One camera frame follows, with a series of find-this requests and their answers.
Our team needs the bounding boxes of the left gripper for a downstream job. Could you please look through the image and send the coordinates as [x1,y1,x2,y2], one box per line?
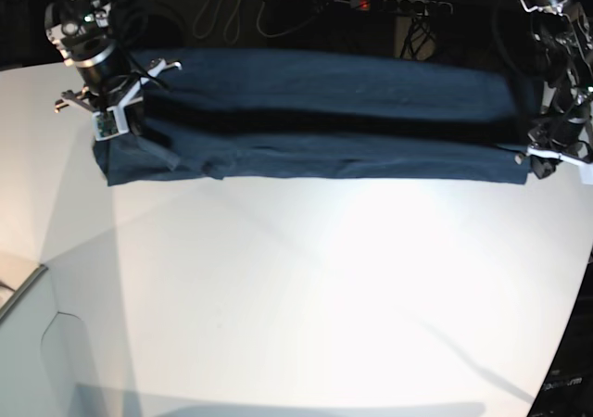
[523,110,592,180]

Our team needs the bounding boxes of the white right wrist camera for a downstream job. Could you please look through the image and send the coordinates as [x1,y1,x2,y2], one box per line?
[92,107,130,142]

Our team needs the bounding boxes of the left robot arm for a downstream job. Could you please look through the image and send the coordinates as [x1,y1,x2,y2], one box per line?
[516,0,592,185]

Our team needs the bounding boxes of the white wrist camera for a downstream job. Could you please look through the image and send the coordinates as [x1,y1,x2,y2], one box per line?
[578,163,593,185]
[92,107,130,142]

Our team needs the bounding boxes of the dark blue t-shirt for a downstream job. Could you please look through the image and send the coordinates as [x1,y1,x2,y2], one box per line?
[93,48,543,186]

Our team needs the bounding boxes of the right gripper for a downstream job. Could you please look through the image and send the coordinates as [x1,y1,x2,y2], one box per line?
[54,58,182,135]

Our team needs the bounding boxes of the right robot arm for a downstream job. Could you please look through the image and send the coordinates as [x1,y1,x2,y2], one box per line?
[44,0,182,142]

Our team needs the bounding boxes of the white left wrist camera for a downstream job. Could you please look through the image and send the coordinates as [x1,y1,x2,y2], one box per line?
[578,163,593,185]

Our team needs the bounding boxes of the black power strip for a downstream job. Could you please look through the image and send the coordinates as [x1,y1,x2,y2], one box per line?
[347,0,454,17]

